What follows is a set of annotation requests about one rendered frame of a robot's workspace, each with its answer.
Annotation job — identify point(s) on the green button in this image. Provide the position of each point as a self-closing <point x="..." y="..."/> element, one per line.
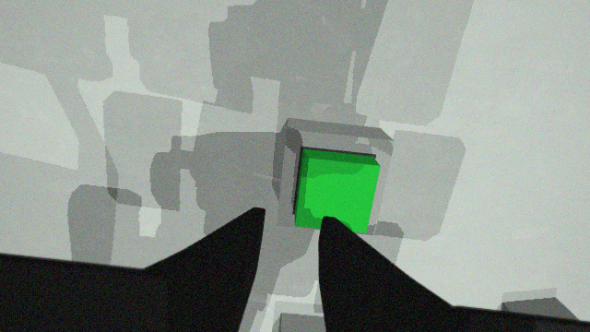
<point x="333" y="170"/>

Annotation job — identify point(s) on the red button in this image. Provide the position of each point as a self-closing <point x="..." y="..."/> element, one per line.
<point x="301" y="323"/>

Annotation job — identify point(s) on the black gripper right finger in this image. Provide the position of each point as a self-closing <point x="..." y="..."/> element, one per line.
<point x="363" y="291"/>

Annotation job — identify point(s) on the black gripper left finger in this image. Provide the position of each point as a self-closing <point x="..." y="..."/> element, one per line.
<point x="203" y="288"/>

